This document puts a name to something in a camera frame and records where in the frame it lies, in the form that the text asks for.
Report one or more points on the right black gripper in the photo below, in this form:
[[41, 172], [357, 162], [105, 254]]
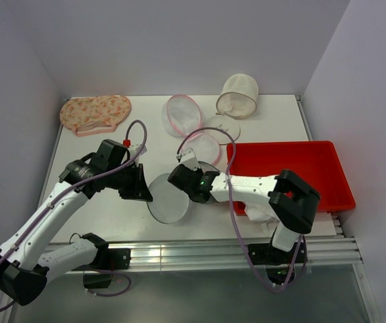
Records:
[[198, 171]]

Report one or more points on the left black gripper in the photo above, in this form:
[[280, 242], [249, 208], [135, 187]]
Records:
[[139, 189]]

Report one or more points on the grey-trimmed white mesh laundry bag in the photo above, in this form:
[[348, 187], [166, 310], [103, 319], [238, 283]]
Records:
[[169, 204]]

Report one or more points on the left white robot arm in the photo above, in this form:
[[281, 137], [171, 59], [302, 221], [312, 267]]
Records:
[[25, 268]]

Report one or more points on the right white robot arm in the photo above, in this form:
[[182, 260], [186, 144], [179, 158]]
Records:
[[285, 197]]

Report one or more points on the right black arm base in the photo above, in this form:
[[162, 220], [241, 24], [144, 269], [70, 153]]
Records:
[[266, 254]]

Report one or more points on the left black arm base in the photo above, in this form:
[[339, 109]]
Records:
[[115, 259]]

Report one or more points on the pink-trimmed white mesh laundry bag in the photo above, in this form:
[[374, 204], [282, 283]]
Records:
[[180, 116]]

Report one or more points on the white bra in tray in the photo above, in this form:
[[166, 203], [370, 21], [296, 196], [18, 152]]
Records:
[[260, 213]]

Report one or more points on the orange floral laundry bag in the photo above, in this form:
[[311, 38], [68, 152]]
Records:
[[94, 115]]

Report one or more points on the beige mesh laundry bag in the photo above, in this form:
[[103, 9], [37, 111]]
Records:
[[238, 100]]

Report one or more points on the red plastic tray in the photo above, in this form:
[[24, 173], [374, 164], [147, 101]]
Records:
[[316, 162]]

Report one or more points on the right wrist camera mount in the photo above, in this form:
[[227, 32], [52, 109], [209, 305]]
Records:
[[187, 159]]

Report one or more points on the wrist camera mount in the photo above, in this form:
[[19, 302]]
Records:
[[187, 159], [138, 150]]

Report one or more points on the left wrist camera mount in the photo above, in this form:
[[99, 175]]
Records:
[[138, 150]]

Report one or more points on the aluminium mounting rail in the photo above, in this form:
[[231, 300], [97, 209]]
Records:
[[196, 255]]

